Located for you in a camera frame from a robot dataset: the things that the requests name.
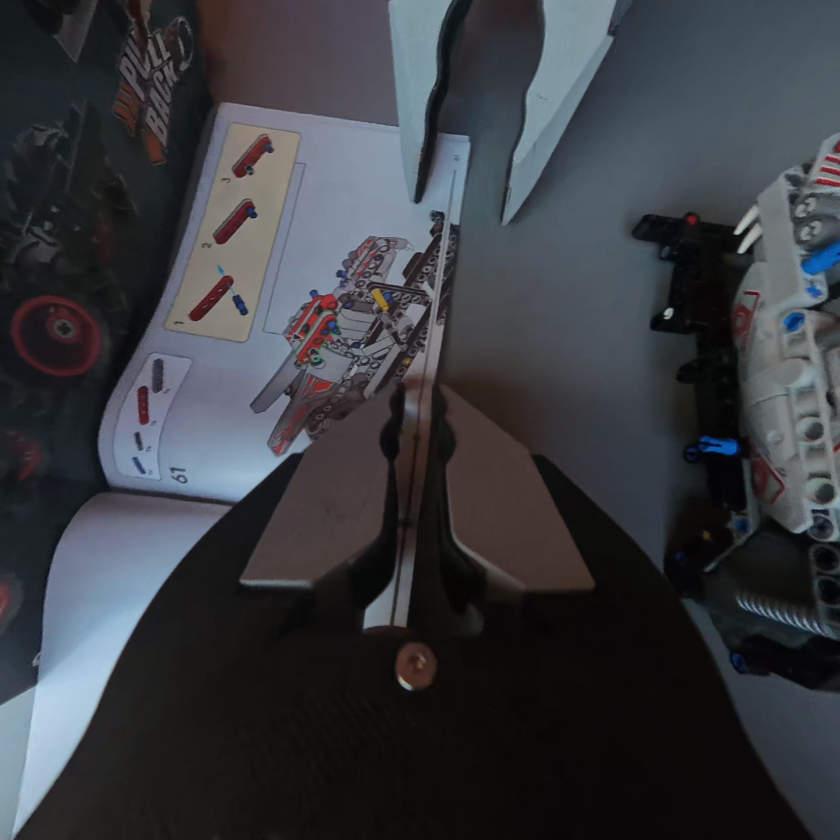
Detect grey and black lego vehicle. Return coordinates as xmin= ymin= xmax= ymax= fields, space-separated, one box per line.
xmin=631 ymin=134 xmax=840 ymax=693

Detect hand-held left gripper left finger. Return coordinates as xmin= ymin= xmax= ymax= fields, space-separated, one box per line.
xmin=239 ymin=386 xmax=404 ymax=611

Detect white lego instruction booklet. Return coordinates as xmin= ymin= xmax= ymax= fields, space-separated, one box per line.
xmin=13 ymin=101 xmax=473 ymax=837

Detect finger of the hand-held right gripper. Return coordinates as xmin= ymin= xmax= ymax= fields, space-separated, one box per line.
xmin=389 ymin=0 xmax=473 ymax=204
xmin=502 ymin=0 xmax=618 ymax=225

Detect dark lego set box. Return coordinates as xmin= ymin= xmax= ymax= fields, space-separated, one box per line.
xmin=0 ymin=0 xmax=214 ymax=706

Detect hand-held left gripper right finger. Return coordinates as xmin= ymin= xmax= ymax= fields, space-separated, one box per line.
xmin=427 ymin=386 xmax=595 ymax=611

